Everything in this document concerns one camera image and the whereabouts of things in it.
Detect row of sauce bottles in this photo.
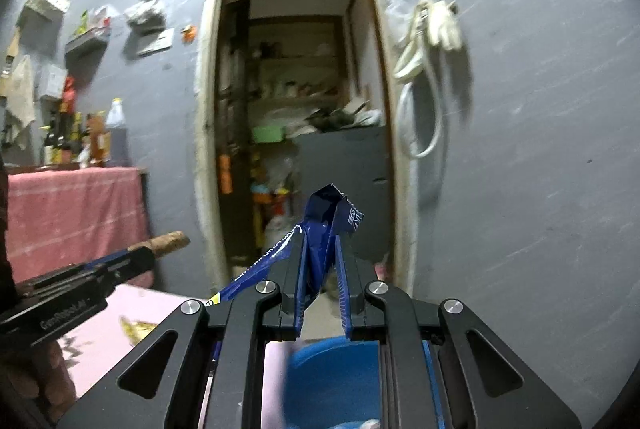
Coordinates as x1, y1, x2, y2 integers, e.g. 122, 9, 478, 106
42, 108, 114, 170

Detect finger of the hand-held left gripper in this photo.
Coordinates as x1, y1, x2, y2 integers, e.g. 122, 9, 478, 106
15, 246, 157, 299

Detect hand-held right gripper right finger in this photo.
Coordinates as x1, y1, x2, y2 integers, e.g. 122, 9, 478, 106
334, 234, 581, 429

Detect pink checked cloth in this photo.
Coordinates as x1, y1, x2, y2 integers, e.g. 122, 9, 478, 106
7, 166, 152, 291

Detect white hanging gloves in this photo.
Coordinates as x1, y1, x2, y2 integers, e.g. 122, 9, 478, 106
424, 0, 464, 50

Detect orange bottle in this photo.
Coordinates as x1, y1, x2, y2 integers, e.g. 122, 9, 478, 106
218, 153, 235, 196

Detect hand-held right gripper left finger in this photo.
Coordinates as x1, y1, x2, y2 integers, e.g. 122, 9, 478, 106
57, 236, 309, 429

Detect brown stick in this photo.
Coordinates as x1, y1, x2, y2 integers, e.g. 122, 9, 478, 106
129, 231, 192, 258

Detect blue plastic basin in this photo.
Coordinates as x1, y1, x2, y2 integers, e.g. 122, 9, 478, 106
281, 339, 447, 429

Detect white hanging hose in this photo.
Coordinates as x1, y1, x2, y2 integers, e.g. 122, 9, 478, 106
394, 0, 444, 160

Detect grey cabinet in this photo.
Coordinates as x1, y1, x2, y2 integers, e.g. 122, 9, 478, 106
294, 125, 394, 263

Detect grey wall box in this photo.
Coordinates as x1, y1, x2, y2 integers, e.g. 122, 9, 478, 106
39, 63, 67, 100

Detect pale door frame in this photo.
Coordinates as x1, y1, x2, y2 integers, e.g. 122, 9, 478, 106
194, 0, 417, 296

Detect yellow wrapper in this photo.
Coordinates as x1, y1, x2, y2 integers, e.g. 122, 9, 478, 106
119, 315, 160, 344

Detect dark kitchenware pile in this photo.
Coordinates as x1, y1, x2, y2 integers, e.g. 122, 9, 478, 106
304, 101, 384, 133

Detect wooden hanging grater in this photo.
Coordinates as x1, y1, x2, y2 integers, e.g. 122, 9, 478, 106
0, 33, 22, 96

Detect white wall rack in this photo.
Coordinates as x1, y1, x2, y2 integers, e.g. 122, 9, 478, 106
22, 0, 72, 18

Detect grey wall basket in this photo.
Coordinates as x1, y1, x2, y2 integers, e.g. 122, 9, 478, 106
64, 8, 112, 60

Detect person's left hand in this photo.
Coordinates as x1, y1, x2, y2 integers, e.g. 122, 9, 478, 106
0, 338, 77, 427

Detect green plastic basket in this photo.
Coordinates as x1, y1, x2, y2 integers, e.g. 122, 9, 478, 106
251, 124, 286, 145

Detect large plastic bottle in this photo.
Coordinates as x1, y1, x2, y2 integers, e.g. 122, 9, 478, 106
104, 97, 129, 168

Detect beige hanging cloth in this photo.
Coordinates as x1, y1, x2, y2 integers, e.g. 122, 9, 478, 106
4, 56, 37, 144

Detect blue snack packet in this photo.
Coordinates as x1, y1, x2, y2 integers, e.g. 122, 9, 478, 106
206, 183, 367, 346

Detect grey wall plate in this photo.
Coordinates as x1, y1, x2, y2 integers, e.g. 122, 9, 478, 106
137, 28, 177, 58

